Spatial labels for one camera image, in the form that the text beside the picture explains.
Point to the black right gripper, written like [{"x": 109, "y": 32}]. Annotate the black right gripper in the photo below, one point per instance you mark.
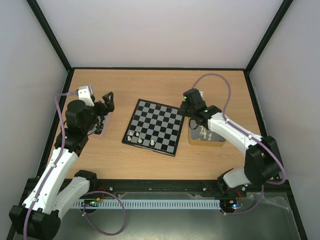
[{"x": 184, "y": 110}]

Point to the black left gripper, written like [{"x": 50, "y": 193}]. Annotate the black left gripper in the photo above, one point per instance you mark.
[{"x": 110, "y": 106}]

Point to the gold tin of white pieces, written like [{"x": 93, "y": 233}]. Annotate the gold tin of white pieces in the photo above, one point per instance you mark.
[{"x": 195, "y": 139}]

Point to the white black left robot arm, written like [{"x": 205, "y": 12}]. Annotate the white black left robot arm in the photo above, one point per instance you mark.
[{"x": 41, "y": 213}]

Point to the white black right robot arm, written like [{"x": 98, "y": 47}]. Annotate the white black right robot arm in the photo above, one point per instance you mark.
[{"x": 262, "y": 159}]

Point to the silver tray of black pieces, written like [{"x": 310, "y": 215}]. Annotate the silver tray of black pieces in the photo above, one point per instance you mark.
[{"x": 100, "y": 128}]

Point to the black white chess board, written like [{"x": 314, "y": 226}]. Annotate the black white chess board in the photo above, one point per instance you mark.
[{"x": 155, "y": 121}]

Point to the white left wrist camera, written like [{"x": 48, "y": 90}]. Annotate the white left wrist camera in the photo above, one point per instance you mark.
[{"x": 85, "y": 93}]

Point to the black cage frame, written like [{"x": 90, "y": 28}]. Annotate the black cage frame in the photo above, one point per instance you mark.
[{"x": 282, "y": 10}]

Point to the light blue cable duct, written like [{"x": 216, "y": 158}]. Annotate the light blue cable duct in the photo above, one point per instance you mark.
[{"x": 158, "y": 204}]

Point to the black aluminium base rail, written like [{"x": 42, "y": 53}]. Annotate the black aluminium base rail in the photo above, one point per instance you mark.
[{"x": 205, "y": 188}]

